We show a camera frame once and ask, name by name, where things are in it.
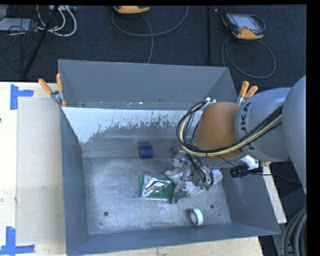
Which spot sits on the black cylinder on white bracket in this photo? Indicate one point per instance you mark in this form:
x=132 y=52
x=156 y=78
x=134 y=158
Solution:
x=240 y=172

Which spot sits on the pale wood flat board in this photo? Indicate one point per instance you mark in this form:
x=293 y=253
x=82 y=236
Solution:
x=37 y=162

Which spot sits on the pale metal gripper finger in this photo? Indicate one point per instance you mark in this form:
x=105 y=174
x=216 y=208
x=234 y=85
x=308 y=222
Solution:
x=179 y=160
x=181 y=192

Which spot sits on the blue sponge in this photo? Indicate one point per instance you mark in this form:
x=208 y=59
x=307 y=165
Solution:
x=145 y=151

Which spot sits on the white tape roll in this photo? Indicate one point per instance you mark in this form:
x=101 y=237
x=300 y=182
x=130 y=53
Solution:
x=197 y=217

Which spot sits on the crumpled silver foil wrapper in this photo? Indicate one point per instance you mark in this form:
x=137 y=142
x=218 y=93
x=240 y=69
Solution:
x=153 y=187

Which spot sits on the grey metal bin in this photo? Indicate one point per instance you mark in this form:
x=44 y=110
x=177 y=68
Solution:
x=125 y=190

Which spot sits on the green flat packet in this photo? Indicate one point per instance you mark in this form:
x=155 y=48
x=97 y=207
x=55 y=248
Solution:
x=165 y=194

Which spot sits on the white cloth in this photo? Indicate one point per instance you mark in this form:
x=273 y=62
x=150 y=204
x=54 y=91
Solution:
x=175 y=176

